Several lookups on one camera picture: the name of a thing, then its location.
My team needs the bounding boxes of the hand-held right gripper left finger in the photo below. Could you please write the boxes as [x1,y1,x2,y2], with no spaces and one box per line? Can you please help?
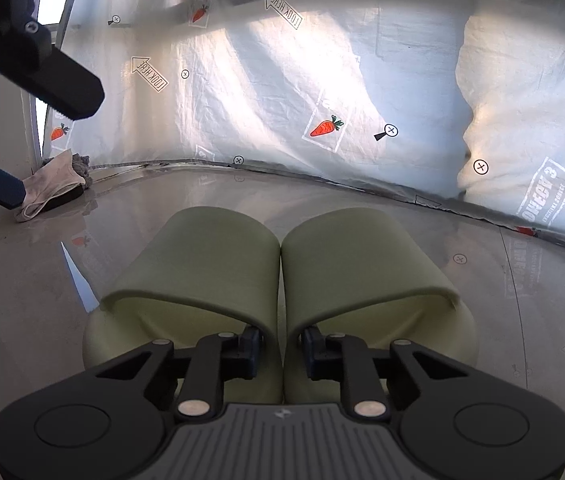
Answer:
[95,325,263,420]

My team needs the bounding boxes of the crumpled cloth rag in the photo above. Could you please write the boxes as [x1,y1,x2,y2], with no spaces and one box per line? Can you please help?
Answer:
[15,152,87,223]

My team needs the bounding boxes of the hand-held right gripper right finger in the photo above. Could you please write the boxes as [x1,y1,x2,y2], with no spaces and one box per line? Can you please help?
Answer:
[303,325,468,418]

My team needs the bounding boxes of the white printed sheet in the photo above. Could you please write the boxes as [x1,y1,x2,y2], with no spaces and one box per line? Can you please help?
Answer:
[37,0,565,261]

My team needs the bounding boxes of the green slide sandal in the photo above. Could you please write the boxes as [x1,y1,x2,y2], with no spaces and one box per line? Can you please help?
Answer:
[281,207,478,406]
[82,206,283,406]

